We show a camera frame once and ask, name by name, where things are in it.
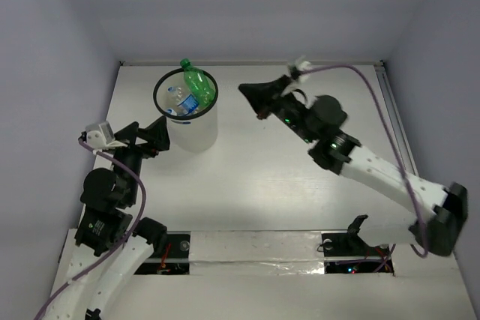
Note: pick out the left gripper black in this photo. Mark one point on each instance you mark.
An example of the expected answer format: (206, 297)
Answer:
(134, 145)

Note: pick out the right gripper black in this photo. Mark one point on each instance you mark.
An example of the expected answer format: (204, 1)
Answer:
(266, 96)

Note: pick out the crushed clear bottle blue cap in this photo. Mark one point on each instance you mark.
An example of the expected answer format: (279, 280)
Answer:
(181, 101)

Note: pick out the green plastic bottle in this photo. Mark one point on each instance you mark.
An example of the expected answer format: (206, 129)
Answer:
(198, 83)

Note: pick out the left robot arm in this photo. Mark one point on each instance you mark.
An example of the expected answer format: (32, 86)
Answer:
(110, 244)

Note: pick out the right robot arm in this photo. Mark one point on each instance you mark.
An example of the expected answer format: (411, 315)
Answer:
(441, 211)

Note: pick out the translucent bin black rim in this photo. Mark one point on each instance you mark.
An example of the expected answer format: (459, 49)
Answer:
(190, 126)

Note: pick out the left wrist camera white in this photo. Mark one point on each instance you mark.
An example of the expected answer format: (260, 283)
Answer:
(100, 136)

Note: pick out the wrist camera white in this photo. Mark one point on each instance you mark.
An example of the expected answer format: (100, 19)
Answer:
(297, 73)
(100, 136)

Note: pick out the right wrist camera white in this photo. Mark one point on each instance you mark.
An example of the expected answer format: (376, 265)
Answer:
(297, 73)

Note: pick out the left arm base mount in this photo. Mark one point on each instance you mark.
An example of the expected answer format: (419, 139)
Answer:
(173, 259)

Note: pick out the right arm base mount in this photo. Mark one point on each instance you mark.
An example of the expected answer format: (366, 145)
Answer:
(346, 253)

